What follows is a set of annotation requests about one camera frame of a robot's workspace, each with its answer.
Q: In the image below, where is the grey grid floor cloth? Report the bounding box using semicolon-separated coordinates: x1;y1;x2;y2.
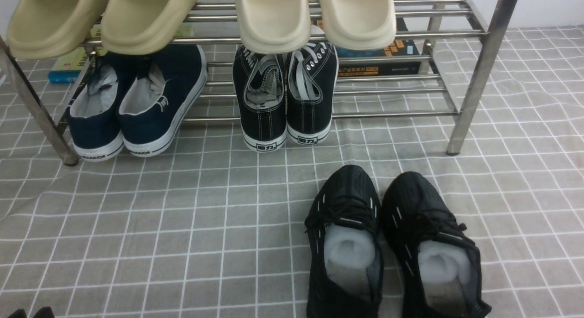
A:
0;26;584;318

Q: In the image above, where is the blue green book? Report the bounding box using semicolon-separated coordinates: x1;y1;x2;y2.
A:
47;24;194;84

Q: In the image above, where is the black canvas sneaker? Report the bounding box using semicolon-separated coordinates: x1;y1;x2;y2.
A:
232;45;287;152
286;42;339;145

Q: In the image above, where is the black mesh sneaker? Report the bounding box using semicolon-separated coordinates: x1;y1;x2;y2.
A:
380;171;492;318
304;165;384;318

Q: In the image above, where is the navy canvas shoe right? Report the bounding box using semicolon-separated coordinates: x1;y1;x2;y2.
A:
117;44;209;157

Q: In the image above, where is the khaki slipper far left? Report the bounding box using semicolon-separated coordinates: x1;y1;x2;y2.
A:
7;0;109;60

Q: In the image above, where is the steel shoe rack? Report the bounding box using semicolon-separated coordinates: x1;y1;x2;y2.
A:
1;0;518;167

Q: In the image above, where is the navy canvas shoe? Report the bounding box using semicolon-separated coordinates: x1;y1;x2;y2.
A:
65;52;137;162
117;44;209;157

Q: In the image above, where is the cream slipper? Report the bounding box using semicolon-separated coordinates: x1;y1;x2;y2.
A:
319;0;397;51
235;0;311;54

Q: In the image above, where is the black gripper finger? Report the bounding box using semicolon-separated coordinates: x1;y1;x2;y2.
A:
32;306;56;318

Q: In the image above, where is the black book box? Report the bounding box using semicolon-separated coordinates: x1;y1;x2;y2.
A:
336;40;421;78

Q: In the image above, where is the khaki slipper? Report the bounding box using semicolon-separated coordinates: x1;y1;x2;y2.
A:
7;0;109;60
101;0;198;55

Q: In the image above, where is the black canvas sneaker right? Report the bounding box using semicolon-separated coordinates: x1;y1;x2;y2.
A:
286;42;339;145

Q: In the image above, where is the black canvas sneaker left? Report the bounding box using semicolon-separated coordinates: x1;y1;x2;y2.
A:
232;45;287;152

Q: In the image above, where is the navy canvas shoe left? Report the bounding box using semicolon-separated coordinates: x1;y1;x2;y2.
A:
65;52;137;162

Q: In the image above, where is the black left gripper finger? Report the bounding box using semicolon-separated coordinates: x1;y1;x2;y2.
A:
7;309;27;318

